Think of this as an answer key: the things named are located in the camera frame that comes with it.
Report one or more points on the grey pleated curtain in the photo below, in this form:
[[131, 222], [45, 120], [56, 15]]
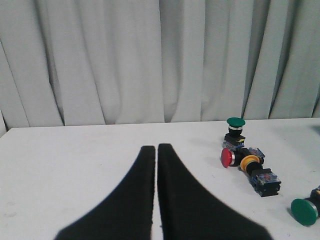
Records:
[[96, 62]]

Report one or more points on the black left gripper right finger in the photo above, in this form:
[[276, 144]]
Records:
[[190, 212]]

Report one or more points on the turquoise plastic box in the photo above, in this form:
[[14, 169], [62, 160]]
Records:
[[316, 128]]

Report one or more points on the lying green push button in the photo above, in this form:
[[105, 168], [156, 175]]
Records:
[[306, 211]]

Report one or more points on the upright green push button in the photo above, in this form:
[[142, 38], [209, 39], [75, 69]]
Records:
[[234, 139]]

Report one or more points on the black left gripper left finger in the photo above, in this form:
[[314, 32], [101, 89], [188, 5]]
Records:
[[126, 214]]

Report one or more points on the lying yellow push button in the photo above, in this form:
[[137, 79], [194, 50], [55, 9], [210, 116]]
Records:
[[263, 180]]

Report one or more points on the lying red push button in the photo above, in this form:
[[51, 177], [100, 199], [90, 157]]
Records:
[[233, 157]]

